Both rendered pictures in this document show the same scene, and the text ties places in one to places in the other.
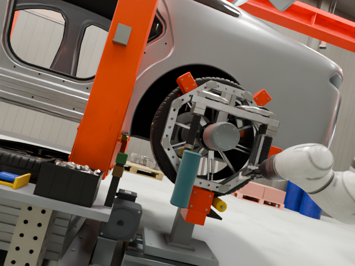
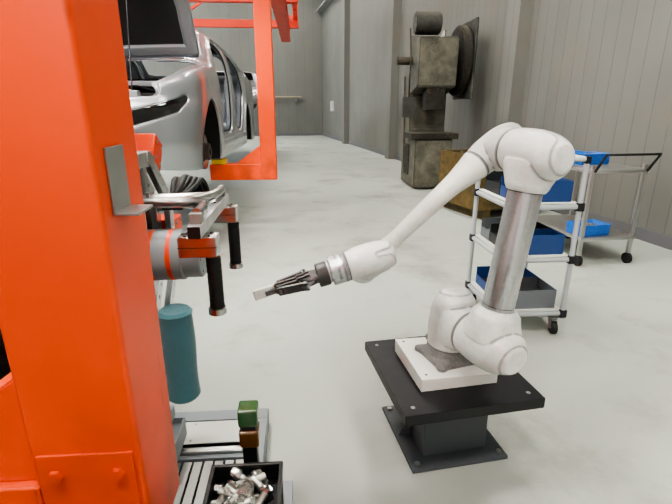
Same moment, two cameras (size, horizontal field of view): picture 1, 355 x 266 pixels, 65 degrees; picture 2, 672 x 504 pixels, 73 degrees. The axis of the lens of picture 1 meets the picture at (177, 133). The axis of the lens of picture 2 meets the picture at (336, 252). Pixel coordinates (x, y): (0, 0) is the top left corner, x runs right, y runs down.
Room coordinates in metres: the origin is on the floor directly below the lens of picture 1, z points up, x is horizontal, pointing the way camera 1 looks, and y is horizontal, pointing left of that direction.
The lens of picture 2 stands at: (0.84, 0.95, 1.23)
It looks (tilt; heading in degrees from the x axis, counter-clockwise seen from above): 18 degrees down; 274
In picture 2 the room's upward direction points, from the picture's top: straight up
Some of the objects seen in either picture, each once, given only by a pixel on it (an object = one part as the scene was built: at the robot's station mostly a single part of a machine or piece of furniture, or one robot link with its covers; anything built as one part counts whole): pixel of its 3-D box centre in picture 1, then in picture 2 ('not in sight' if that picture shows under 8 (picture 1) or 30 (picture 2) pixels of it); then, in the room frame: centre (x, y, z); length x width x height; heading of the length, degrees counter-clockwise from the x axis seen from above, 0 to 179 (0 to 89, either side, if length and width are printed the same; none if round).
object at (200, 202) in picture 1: (195, 203); not in sight; (1.49, -0.19, 0.48); 0.16 x 0.12 x 0.17; 8
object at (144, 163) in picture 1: (133, 162); not in sight; (6.56, 0.79, 0.19); 1.39 x 0.96 x 0.39; 104
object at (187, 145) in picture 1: (193, 130); (215, 283); (1.20, -0.06, 0.83); 0.04 x 0.04 x 0.16
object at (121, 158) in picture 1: (121, 158); (248, 413); (1.07, 0.18, 0.64); 0.04 x 0.04 x 0.04; 8
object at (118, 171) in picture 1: (118, 171); (249, 434); (1.07, 0.18, 0.59); 0.04 x 0.04 x 0.04; 8
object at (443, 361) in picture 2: not in sight; (444, 346); (0.53, -0.60, 0.37); 0.22 x 0.18 x 0.06; 116
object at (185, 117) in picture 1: (192, 135); not in sight; (1.87, -0.10, 0.85); 0.32 x 0.08 x 0.32; 98
